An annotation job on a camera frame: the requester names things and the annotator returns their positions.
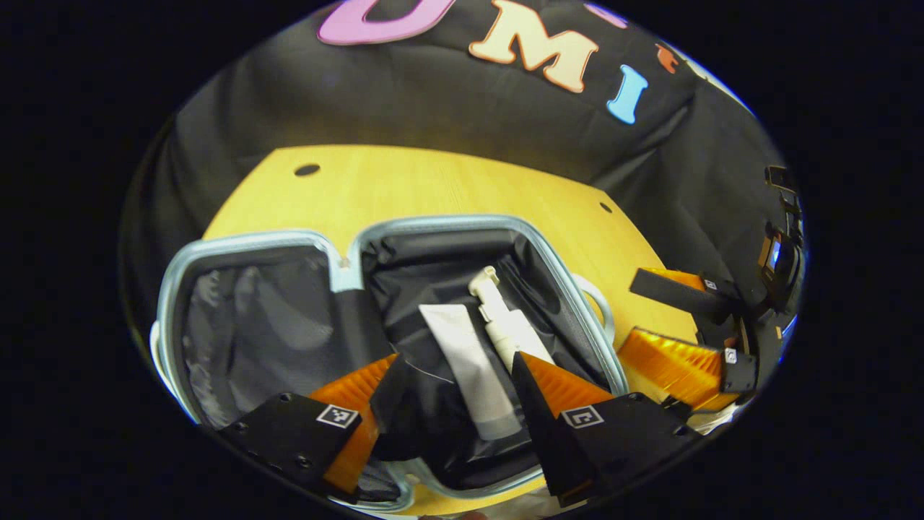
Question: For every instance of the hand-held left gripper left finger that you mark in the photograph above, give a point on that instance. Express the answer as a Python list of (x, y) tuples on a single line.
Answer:
[(289, 433)]

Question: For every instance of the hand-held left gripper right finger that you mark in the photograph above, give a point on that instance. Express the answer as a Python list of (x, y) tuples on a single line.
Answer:
[(538, 433)]

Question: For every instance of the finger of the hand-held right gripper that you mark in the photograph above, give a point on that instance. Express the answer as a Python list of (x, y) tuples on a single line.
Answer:
[(671, 292), (678, 365)]

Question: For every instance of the white skin care tube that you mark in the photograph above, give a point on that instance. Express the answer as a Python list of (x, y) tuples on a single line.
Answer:
[(469, 375)]

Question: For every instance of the white pump bottle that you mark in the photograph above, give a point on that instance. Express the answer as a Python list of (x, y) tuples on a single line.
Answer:
[(505, 328)]

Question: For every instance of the light blue suitcase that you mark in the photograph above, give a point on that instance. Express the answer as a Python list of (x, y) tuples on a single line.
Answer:
[(253, 325)]

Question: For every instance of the black backdrop cloth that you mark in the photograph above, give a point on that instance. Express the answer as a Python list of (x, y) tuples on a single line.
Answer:
[(433, 108)]

